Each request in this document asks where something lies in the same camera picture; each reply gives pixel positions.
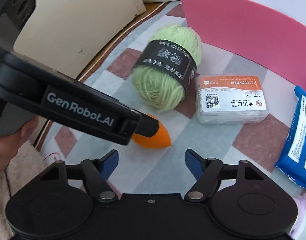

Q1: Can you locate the orange makeup sponge egg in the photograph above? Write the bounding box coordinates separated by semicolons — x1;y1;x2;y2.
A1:
132;114;171;149

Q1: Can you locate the clear box orange label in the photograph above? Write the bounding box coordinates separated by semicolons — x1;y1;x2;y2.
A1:
196;75;269;125

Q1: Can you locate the blue wet wipes pack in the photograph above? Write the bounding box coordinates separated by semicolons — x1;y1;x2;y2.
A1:
275;86;306;189

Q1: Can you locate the green yarn ball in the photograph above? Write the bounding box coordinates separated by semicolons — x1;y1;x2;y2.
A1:
132;25;202;111

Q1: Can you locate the person's hand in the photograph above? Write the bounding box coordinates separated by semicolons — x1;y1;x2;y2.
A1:
0;116;39;173

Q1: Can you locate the pink fluffy cloth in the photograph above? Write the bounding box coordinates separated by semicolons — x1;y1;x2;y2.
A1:
0;140;46;239

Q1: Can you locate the beige wooden cabinet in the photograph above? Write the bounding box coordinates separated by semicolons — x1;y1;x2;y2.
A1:
15;0;146;78

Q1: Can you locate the pink storage box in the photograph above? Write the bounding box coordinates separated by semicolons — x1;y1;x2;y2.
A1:
181;0;306;91

